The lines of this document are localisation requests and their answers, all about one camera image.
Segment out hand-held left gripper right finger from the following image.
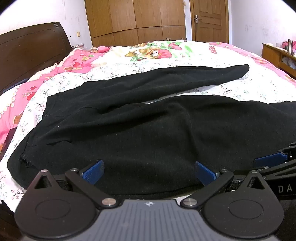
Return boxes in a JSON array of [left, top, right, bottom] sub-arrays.
[[180, 161, 271, 208]]

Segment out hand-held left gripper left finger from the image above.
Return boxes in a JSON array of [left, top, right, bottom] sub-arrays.
[[27, 159, 118, 208]]

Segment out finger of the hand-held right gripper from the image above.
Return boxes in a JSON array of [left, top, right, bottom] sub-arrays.
[[281, 143, 296, 155], [233, 151, 296, 184]]

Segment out black pants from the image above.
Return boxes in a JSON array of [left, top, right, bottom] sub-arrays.
[[7, 64, 296, 200]]

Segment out wooden cabinet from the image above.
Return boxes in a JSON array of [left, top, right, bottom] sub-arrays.
[[262, 43, 296, 80]]

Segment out floral printed blanket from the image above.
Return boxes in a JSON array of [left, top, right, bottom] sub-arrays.
[[0, 40, 296, 212]]

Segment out dark wooden headboard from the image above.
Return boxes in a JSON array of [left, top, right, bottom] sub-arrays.
[[0, 22, 73, 93]]

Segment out wooden door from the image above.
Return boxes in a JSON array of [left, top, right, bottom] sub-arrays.
[[190, 0, 230, 44]]

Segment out wooden wardrobe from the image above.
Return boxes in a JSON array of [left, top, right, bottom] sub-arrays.
[[84, 0, 187, 47]]

